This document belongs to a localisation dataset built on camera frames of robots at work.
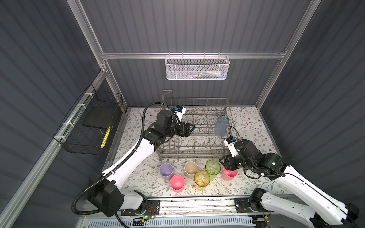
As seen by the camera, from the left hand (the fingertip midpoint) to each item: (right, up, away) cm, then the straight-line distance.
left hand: (190, 124), depth 75 cm
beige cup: (+1, -28, +11) cm, 30 cm away
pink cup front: (-7, -34, +6) cm, 35 cm away
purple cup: (-14, -28, +9) cm, 33 cm away
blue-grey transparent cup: (+21, -2, +17) cm, 28 cm away
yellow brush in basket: (-42, -8, -8) cm, 43 cm away
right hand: (+18, -18, -4) cm, 26 cm away
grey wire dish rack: (+18, -3, +26) cm, 32 cm away
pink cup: (+24, -31, +10) cm, 41 cm away
